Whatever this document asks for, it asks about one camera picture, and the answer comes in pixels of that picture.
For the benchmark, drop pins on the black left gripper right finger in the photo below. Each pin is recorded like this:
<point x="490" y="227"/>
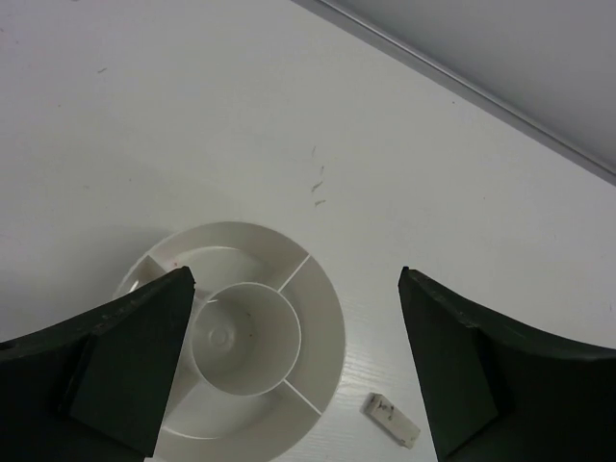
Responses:
<point x="496" y="389"/>

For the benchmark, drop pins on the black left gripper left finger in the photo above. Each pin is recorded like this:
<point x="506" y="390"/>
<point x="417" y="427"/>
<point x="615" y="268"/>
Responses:
<point x="95" y="387"/>

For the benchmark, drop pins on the white rectangular eraser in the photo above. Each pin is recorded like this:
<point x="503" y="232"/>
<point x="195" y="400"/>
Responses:
<point x="391" y="420"/>

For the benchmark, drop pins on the white round divided container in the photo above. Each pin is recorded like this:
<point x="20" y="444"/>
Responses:
<point x="264" y="349"/>

